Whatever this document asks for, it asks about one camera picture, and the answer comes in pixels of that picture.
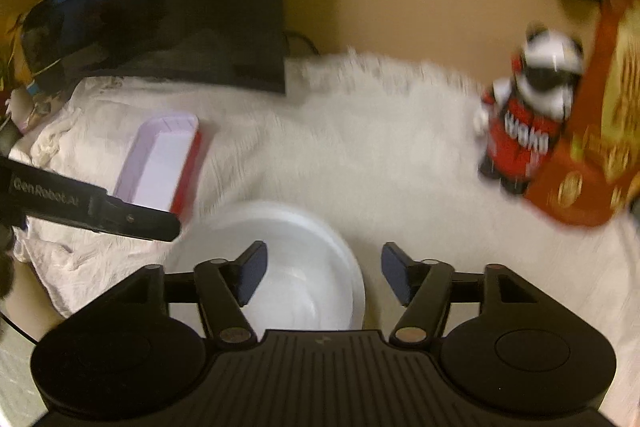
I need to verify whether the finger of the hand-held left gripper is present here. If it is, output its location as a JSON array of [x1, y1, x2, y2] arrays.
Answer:
[[90, 190, 182, 243]]

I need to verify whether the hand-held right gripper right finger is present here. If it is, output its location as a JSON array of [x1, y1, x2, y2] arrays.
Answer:
[[381, 242, 521, 346]]

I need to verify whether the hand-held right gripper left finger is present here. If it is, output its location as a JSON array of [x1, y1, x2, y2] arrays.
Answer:
[[132, 241, 268, 346]]

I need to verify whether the white plastic bowl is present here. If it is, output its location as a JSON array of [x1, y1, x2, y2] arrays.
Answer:
[[162, 201, 366, 333]]

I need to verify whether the red tray with white inside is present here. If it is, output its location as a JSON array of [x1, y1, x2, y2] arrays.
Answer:
[[112, 114, 206, 225]]

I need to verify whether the white fringed cloth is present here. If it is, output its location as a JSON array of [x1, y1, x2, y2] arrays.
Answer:
[[10, 49, 640, 408]]

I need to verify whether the dark blurry object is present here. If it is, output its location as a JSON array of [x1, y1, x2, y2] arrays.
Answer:
[[20, 2, 67, 94]]

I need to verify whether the panda figurine in red jacket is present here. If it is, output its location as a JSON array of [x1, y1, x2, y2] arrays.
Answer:
[[472, 22, 586, 195]]

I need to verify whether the black cable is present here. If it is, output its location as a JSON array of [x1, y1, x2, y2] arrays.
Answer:
[[284, 31, 321, 58]]

